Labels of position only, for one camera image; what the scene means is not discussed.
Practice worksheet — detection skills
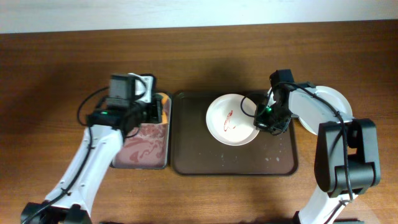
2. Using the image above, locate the green orange sponge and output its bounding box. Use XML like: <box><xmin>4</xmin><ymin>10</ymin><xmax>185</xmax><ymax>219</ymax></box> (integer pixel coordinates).
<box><xmin>157</xmin><ymin>93</ymin><xmax>171</xmax><ymax>124</ymax></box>

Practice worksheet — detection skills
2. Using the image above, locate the pale green plate front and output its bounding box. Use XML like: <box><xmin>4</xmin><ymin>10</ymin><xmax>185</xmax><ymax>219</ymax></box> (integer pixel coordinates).
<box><xmin>206</xmin><ymin>93</ymin><xmax>259</xmax><ymax>146</ymax></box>

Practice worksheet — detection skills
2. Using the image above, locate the white plate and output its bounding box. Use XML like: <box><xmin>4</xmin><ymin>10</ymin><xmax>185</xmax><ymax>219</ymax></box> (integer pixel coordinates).
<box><xmin>289</xmin><ymin>86</ymin><xmax>354</xmax><ymax>135</ymax></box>

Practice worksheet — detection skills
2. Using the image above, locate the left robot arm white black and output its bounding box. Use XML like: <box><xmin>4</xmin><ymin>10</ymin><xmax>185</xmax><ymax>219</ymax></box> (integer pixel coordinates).
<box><xmin>21</xmin><ymin>73</ymin><xmax>165</xmax><ymax>223</ymax></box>

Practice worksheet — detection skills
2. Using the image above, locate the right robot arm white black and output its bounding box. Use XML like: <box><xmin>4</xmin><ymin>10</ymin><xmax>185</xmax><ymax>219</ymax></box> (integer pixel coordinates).
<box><xmin>254</xmin><ymin>69</ymin><xmax>381</xmax><ymax>223</ymax></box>

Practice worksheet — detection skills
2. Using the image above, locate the small tray with pink water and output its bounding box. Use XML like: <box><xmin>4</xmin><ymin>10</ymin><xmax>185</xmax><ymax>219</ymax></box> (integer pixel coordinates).
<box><xmin>111</xmin><ymin>93</ymin><xmax>172</xmax><ymax>169</ymax></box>

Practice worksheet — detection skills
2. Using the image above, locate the large brown serving tray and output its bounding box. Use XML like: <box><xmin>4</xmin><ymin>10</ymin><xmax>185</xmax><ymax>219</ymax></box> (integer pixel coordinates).
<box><xmin>169</xmin><ymin>91</ymin><xmax>299</xmax><ymax>176</ymax></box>

